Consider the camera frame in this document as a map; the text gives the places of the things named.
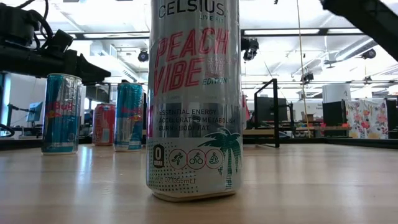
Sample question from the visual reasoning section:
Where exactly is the Celsius Peach Vibe can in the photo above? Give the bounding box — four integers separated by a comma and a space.
145, 0, 244, 202

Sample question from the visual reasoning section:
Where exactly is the floral cloth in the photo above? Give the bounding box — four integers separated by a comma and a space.
345, 98, 389, 140

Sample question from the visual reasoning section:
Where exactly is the black monitor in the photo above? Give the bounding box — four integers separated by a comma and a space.
322, 101, 346, 138
254, 96, 289, 123

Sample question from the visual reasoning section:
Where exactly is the computer monitor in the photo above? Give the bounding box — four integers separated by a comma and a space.
26, 101, 44, 123

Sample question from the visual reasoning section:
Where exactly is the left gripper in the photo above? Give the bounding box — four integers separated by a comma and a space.
0, 43, 112, 84

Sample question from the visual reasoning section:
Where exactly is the black aluminium table frame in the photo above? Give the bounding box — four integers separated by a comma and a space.
0, 136, 398, 151

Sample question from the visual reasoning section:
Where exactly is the wooden shelf black metal frame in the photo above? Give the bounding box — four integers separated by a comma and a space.
121, 78, 280, 149

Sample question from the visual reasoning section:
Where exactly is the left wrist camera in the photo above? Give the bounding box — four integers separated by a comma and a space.
43, 27, 73, 54

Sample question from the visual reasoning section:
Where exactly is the thin hanging cable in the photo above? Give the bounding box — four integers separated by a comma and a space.
295, 0, 312, 138

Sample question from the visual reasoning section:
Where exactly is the red soda can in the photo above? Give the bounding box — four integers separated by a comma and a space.
92, 103, 116, 147

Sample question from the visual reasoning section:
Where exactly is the blue silver Red Bull can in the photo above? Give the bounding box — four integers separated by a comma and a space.
41, 73, 83, 156
113, 82, 145, 152

